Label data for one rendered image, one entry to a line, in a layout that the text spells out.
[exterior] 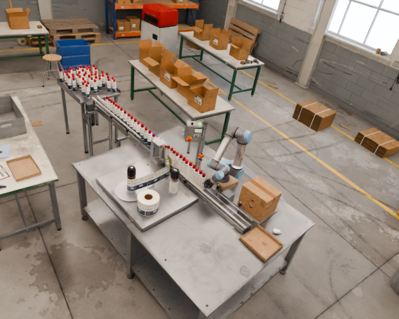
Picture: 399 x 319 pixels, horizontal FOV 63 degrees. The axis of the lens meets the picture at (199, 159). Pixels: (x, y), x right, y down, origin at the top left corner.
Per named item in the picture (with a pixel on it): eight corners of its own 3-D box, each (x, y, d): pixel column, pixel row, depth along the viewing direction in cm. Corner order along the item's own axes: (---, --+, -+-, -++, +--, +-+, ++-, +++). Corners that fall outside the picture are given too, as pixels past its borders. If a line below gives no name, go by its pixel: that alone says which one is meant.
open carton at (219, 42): (204, 44, 735) (206, 28, 713) (219, 43, 756) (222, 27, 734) (213, 50, 711) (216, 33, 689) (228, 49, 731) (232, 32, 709)
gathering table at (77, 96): (63, 132, 528) (56, 78, 473) (98, 122, 566) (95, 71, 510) (85, 155, 490) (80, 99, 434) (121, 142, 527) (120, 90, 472)
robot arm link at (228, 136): (228, 121, 318) (204, 164, 313) (238, 125, 313) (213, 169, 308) (231, 125, 328) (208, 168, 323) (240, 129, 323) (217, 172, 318)
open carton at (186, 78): (168, 90, 524) (170, 69, 502) (194, 86, 553) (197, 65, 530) (183, 103, 497) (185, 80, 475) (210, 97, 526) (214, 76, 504)
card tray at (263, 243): (239, 239, 294) (239, 236, 291) (256, 226, 309) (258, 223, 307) (265, 262, 278) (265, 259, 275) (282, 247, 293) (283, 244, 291)
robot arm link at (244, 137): (231, 171, 347) (240, 125, 319) (243, 176, 340) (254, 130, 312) (225, 175, 338) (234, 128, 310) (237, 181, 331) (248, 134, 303)
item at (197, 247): (71, 164, 346) (71, 163, 345) (179, 126, 436) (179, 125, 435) (206, 318, 234) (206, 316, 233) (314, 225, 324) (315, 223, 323)
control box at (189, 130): (183, 136, 333) (186, 120, 321) (200, 137, 336) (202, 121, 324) (185, 142, 325) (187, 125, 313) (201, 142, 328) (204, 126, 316)
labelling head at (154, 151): (149, 159, 360) (150, 140, 345) (158, 155, 368) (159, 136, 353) (156, 165, 353) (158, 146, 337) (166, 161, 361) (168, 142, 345)
